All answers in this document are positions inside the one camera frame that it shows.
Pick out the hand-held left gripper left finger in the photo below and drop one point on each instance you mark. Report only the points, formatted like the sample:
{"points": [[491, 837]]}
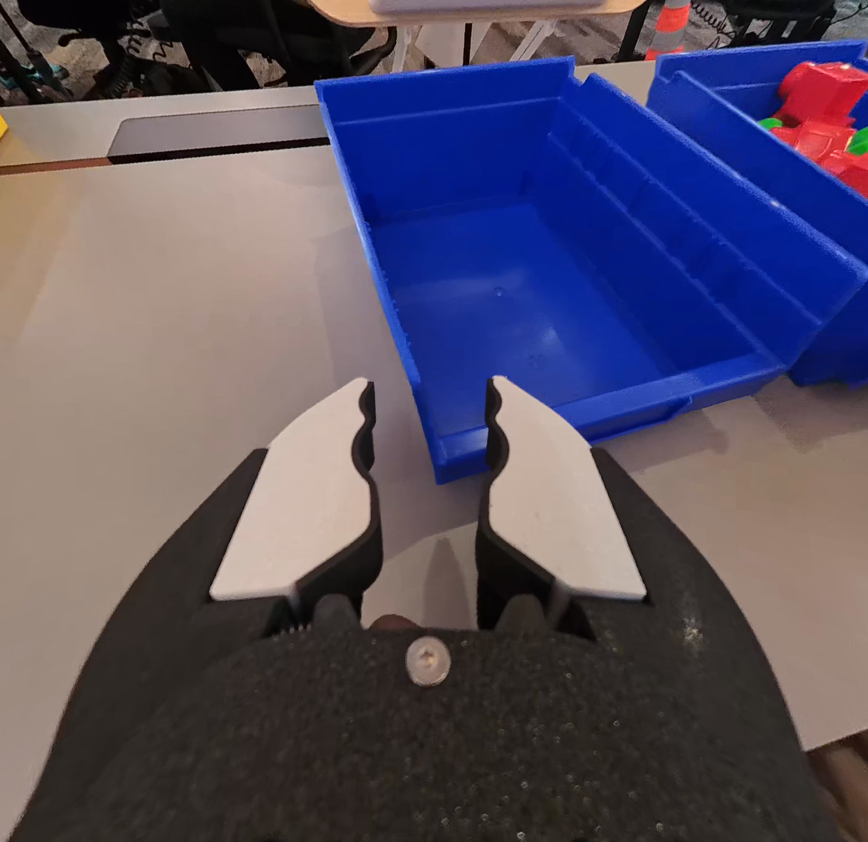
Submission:
{"points": [[292, 506]]}

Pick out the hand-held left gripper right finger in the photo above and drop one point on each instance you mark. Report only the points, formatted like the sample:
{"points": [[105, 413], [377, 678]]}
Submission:
{"points": [[563, 506]]}

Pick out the blue plastic bin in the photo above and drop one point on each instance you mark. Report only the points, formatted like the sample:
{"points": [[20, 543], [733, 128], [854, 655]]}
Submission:
{"points": [[543, 300], [719, 130]]}

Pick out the pile of colourful toy blocks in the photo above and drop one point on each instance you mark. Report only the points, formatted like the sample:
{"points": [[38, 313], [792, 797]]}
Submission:
{"points": [[827, 110]]}

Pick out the orange traffic cone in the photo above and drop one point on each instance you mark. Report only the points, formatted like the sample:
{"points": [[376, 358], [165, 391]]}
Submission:
{"points": [[669, 15]]}

